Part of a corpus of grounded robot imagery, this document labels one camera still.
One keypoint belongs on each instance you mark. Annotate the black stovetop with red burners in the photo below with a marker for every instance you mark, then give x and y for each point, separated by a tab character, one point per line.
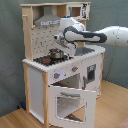
48	61

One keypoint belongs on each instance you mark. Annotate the white oven door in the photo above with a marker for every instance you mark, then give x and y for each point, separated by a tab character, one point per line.
64	101

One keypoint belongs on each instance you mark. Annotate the wooden toy kitchen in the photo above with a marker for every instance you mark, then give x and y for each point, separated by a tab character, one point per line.
38	78

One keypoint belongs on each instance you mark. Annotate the oven knob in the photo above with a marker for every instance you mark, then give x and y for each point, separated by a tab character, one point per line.
56	75
74	69

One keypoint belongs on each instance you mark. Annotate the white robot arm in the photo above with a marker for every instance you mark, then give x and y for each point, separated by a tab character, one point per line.
72	31

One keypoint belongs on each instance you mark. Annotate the toy microwave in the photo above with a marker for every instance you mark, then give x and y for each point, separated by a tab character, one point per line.
79	11

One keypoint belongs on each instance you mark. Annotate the right oven knob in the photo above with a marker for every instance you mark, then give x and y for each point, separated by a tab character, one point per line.
74	69

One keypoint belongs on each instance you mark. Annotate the small metal pot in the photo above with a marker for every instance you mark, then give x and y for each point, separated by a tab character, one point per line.
56	54

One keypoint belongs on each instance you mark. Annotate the grey range hood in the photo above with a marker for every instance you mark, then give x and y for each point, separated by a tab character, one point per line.
48	18

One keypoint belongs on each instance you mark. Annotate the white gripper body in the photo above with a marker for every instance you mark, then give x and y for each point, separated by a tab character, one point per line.
61	44

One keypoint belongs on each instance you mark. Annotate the left oven knob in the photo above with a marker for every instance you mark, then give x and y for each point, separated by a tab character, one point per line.
56	75

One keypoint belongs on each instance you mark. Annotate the grey sink basin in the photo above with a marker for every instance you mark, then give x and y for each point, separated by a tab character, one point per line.
80	51

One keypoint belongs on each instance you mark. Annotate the white cabinet door with dispenser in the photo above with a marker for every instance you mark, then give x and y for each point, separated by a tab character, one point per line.
91	70

